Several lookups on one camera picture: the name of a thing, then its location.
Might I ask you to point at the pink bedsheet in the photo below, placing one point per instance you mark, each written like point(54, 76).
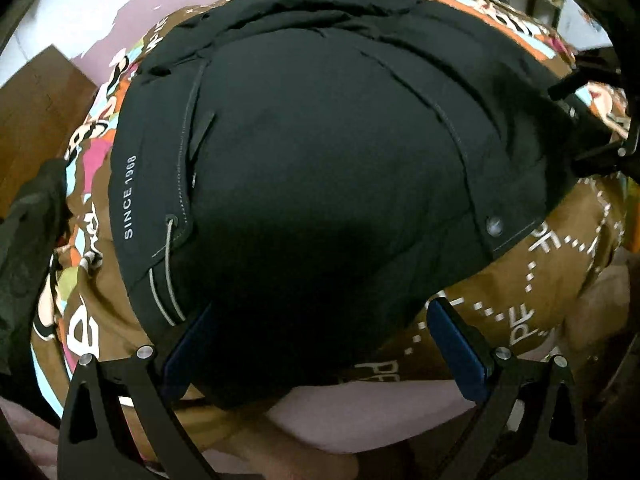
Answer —
point(380, 420)

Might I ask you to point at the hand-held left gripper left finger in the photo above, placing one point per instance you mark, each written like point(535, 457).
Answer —
point(182, 355)

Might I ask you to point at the dark clothes pile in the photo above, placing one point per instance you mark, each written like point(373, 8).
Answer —
point(25, 260)

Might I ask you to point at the wooden headboard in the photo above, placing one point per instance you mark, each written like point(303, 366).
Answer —
point(35, 125)

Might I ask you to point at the black jacket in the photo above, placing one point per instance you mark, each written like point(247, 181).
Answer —
point(325, 185)

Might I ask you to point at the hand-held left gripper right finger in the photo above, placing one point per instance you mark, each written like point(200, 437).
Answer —
point(455, 342)

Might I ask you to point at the brown printed blanket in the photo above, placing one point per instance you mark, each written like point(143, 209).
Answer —
point(550, 270)

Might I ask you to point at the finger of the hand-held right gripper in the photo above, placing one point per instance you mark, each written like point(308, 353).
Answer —
point(575, 87)
point(607, 157)

